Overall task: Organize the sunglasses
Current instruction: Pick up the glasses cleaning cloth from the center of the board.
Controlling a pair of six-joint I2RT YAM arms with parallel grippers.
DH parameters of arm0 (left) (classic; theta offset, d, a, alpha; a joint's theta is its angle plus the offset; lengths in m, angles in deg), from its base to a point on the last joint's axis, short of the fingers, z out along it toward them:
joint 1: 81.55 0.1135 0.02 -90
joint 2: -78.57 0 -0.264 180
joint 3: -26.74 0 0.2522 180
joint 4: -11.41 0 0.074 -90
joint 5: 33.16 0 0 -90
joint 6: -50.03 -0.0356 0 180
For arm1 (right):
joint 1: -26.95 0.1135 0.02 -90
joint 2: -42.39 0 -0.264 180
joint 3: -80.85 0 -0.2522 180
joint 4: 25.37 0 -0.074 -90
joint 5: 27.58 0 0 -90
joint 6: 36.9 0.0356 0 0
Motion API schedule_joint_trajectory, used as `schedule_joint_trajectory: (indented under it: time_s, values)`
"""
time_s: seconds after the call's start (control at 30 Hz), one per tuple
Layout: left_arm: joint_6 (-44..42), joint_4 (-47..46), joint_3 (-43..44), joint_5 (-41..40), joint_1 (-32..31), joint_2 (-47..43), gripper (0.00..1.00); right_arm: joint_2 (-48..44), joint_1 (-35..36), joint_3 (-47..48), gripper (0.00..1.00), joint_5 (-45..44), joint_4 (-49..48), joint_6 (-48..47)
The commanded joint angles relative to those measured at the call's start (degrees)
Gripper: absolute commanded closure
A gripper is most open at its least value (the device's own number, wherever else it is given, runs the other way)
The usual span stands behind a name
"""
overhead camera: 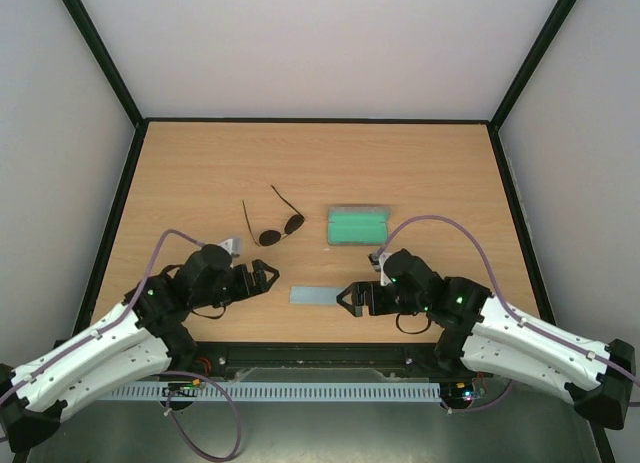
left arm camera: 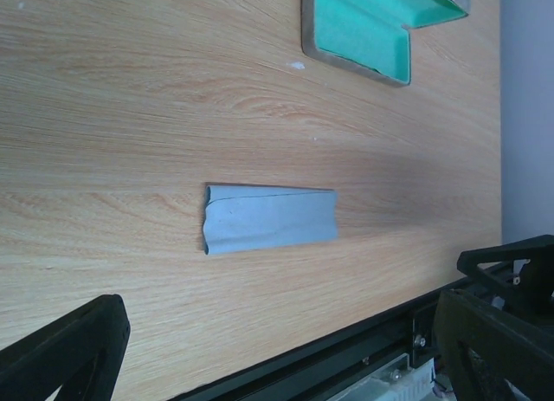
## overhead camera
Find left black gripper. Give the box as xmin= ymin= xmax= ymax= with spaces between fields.
xmin=193 ymin=260 xmax=281 ymax=308

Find dark round sunglasses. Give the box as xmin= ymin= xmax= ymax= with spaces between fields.
xmin=241 ymin=184 xmax=306 ymax=247

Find blue cleaning cloth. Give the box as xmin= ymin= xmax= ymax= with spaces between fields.
xmin=289 ymin=286 xmax=344 ymax=306

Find grey glasses case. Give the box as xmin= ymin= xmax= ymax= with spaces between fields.
xmin=327 ymin=205 xmax=391 ymax=246

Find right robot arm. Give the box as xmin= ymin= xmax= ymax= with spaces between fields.
xmin=336 ymin=249 xmax=635 ymax=430

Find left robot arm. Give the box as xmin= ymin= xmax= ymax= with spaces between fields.
xmin=1 ymin=240 xmax=279 ymax=453

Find grey metal panel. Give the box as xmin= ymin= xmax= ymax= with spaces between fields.
xmin=27 ymin=386 xmax=601 ymax=462

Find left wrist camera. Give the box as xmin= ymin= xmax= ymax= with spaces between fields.
xmin=218 ymin=237 xmax=243 ymax=259

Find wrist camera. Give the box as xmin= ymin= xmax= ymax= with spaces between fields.
xmin=369 ymin=252 xmax=391 ymax=286
xmin=218 ymin=237 xmax=243 ymax=259

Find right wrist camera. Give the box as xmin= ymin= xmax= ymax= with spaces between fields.
xmin=369 ymin=252 xmax=391 ymax=286

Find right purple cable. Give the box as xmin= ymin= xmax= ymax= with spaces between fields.
xmin=377 ymin=214 xmax=640 ymax=415

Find purple cable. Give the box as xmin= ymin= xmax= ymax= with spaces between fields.
xmin=377 ymin=214 xmax=640 ymax=415
xmin=0 ymin=228 xmax=244 ymax=460

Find blue slotted cable duct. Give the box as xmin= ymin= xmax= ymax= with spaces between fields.
xmin=97 ymin=380 xmax=443 ymax=403

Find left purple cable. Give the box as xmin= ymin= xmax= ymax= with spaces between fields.
xmin=0 ymin=228 xmax=244 ymax=460

